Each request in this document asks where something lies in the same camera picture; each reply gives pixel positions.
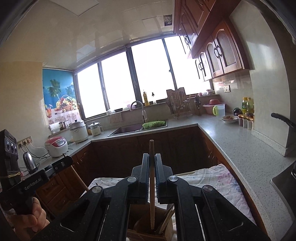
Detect white jug green lid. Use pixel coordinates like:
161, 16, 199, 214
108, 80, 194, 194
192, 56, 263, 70
212, 104, 225, 118

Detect tropical fruit poster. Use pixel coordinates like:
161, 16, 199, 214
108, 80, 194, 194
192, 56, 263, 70
43, 68, 81, 125

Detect red white rice cooker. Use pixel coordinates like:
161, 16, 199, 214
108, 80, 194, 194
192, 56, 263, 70
45, 136, 68, 158

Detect white floral tablecloth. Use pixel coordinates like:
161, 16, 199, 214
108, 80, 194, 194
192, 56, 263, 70
87, 163, 256, 227

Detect upper wooden cabinets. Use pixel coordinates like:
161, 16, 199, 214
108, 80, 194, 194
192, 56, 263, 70
173, 1, 250, 80

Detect large white rice cooker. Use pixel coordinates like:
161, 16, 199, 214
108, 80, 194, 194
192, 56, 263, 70
69, 120, 88, 143

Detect wall power outlet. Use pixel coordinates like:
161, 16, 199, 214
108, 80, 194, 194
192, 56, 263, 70
17, 136, 32, 148

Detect steel electric kettle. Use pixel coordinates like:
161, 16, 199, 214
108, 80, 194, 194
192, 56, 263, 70
23, 152, 38, 174

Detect yellow bottle on windowsill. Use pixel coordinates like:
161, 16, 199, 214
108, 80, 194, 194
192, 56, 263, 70
143, 91, 149, 106

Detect light wooden chopstick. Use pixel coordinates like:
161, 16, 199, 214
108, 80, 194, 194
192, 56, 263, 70
70, 166, 89, 192

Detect green sink basket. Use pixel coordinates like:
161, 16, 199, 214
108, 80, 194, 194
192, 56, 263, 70
142, 120, 167, 130

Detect pink plastic basin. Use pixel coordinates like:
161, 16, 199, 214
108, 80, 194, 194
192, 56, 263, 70
203, 99, 225, 114

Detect black wok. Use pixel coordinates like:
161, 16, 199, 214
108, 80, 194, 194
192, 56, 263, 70
271, 113, 296, 128

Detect curved steel faucet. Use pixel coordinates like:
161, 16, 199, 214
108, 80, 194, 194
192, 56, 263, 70
129, 100, 148, 123

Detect gas stove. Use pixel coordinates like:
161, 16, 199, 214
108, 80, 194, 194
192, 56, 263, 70
271, 162, 295, 214

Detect yellow oil bottle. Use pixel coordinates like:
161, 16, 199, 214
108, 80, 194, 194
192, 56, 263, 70
242, 97, 254, 118

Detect paper towel roll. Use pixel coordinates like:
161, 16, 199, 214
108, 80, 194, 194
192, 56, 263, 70
49, 123, 61, 133

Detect white plate with food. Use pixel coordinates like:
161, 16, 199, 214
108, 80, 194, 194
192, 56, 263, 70
221, 115, 239, 123

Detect wooden dish rack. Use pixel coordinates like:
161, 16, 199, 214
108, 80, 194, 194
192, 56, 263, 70
166, 87, 192, 119

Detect person left hand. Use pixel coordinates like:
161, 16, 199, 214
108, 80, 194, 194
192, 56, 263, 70
9, 197, 50, 240

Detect wooden utensil holder box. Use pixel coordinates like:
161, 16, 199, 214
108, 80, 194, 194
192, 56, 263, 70
126, 203, 175, 240

